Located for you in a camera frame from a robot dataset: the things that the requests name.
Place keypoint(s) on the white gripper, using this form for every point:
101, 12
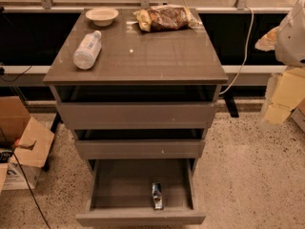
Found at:
292, 42

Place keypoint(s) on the blue silver redbull can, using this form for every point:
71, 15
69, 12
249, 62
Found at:
157, 196

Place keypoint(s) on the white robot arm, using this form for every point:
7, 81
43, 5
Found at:
290, 40

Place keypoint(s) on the grey drawer cabinet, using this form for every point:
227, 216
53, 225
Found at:
139, 67

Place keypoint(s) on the grey top drawer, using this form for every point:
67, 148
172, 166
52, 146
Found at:
115, 116

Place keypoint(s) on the grey middle drawer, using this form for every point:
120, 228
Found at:
139, 149

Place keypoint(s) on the grey open bottom drawer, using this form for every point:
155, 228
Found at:
121, 193

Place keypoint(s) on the cardboard box at right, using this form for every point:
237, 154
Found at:
299, 115

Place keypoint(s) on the brown chip bag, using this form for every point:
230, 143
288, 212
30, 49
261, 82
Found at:
165, 18

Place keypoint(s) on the white paper bowl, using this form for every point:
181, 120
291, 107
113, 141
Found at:
102, 17

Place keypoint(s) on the clear plastic water bottle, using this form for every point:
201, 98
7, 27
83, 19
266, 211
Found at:
85, 55

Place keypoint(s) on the open cardboard box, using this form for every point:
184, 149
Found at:
16, 123

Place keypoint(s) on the white printed box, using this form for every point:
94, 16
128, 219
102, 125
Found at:
19, 176

